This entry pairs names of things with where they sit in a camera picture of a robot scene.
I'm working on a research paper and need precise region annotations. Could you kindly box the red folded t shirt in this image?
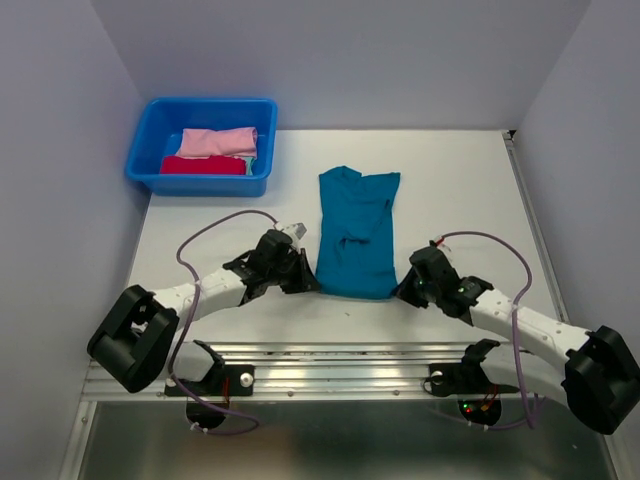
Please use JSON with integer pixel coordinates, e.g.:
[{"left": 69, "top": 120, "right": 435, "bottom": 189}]
[{"left": 160, "top": 155, "right": 247, "bottom": 175}]

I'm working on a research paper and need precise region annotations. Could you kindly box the aluminium rail frame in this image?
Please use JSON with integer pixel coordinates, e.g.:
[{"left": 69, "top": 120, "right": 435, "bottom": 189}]
[{"left": 82, "top": 130, "right": 611, "bottom": 480}]

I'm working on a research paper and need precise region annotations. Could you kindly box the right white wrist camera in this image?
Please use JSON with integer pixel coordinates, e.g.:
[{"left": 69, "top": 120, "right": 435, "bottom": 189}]
[{"left": 431, "top": 238, "right": 451, "bottom": 254}]

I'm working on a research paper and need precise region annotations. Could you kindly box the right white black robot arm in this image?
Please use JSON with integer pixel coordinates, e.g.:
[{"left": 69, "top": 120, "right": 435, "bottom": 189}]
[{"left": 395, "top": 244, "right": 639, "bottom": 435}]

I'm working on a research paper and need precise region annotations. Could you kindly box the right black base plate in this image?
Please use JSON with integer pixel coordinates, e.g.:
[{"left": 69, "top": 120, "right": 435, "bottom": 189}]
[{"left": 427, "top": 362, "right": 486, "bottom": 398}]

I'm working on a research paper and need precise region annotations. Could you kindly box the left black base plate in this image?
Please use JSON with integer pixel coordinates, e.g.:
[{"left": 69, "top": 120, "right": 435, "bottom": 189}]
[{"left": 164, "top": 364, "right": 255, "bottom": 398}]

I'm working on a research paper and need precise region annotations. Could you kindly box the blue plastic bin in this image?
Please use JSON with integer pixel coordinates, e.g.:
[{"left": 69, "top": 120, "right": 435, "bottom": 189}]
[{"left": 126, "top": 97, "right": 278, "bottom": 197}]

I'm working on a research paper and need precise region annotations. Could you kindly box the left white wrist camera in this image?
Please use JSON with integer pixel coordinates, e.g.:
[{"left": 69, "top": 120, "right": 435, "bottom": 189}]
[{"left": 275, "top": 222, "right": 307, "bottom": 241}]

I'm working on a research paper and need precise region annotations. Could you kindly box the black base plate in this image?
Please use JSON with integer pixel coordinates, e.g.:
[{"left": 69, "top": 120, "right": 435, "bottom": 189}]
[
  {"left": 427, "top": 362, "right": 486, "bottom": 398},
  {"left": 164, "top": 364, "right": 255, "bottom": 398}
]

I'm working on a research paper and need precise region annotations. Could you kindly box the light teal folded shirt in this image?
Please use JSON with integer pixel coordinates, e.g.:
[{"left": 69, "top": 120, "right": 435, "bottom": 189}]
[{"left": 243, "top": 156, "right": 257, "bottom": 176}]

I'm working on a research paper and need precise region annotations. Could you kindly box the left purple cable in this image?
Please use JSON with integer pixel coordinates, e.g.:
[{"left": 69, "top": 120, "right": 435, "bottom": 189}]
[{"left": 167, "top": 209, "right": 281, "bottom": 435}]

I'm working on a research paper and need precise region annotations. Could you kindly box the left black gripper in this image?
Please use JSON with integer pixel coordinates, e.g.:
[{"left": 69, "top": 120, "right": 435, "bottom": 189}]
[{"left": 267, "top": 248, "right": 320, "bottom": 294}]

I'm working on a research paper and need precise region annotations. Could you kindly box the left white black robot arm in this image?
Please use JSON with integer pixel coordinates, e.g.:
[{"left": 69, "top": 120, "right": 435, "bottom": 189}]
[{"left": 87, "top": 223, "right": 320, "bottom": 394}]

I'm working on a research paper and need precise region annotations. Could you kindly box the teal t shirt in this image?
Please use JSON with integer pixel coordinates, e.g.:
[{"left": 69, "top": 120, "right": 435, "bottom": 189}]
[{"left": 316, "top": 166, "right": 401, "bottom": 300}]

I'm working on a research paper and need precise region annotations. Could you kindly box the pink folded t shirt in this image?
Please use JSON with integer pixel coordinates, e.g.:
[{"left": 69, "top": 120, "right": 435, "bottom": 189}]
[{"left": 176, "top": 127, "right": 258, "bottom": 158}]

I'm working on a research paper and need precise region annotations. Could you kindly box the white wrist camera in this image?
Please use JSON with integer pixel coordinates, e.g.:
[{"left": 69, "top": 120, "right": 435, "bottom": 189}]
[
  {"left": 275, "top": 222, "right": 307, "bottom": 241},
  {"left": 431, "top": 238, "right": 451, "bottom": 254}
]

